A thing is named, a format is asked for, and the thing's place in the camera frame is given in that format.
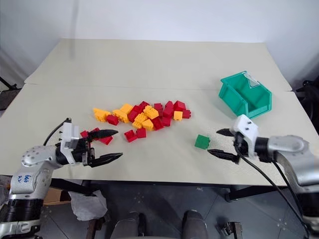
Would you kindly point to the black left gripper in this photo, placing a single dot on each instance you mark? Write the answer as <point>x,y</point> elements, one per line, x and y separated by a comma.
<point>81,150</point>

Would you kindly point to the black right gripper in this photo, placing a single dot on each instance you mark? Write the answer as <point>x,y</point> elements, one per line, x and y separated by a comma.
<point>240,145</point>

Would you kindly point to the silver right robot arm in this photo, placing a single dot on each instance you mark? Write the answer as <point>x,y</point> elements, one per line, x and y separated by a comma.
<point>289,147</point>

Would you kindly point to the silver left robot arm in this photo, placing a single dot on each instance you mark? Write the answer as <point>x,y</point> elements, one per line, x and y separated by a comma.
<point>30,159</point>

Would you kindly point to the red toy block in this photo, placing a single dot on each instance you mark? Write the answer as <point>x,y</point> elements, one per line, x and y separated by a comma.
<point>130,136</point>
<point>106,140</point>
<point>166,121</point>
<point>134,112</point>
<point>84,134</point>
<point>169,104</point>
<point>187,114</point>
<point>112,120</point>
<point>95,129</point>
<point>167,112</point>
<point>157,124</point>
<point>144,104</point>
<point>158,106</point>
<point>141,133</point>
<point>179,105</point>

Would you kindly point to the green toy block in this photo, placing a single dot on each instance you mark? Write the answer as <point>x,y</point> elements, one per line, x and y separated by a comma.
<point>202,142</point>

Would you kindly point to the yellow toy block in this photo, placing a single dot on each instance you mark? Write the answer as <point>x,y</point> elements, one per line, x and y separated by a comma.
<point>148,125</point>
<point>126,108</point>
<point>139,120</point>
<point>151,112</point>
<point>100,115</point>
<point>178,116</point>
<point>121,116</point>

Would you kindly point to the teal plastic bin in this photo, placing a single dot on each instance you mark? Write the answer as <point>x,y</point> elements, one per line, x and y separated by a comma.
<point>234,99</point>

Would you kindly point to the white plastic bag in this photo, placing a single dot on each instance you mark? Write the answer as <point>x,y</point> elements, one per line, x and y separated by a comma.
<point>87,204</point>

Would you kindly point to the clear plastic label holder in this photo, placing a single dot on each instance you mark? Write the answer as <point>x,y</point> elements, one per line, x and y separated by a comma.
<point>253,81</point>

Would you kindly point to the brown cardboard box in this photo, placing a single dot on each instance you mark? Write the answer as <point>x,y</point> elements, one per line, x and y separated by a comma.
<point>53,196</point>

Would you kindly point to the dark rounded shape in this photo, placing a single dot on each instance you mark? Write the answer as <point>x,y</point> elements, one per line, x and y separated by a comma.
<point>195,224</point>
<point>128,225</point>

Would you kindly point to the black equipment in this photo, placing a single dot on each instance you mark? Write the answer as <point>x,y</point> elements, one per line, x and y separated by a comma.
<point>309,97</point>

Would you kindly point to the black stand base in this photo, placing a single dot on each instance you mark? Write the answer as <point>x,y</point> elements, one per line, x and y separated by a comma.
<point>8,95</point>

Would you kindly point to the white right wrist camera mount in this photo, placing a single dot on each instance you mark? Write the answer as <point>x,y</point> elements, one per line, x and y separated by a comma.
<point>245,127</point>

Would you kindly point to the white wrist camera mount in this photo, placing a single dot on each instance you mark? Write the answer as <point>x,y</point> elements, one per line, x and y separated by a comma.
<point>66,135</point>
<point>245,127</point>

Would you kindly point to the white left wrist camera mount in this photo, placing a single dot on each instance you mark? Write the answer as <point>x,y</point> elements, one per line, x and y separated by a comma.
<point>66,135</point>

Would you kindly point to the black table frame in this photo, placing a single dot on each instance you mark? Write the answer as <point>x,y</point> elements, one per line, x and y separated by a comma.
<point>149,185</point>

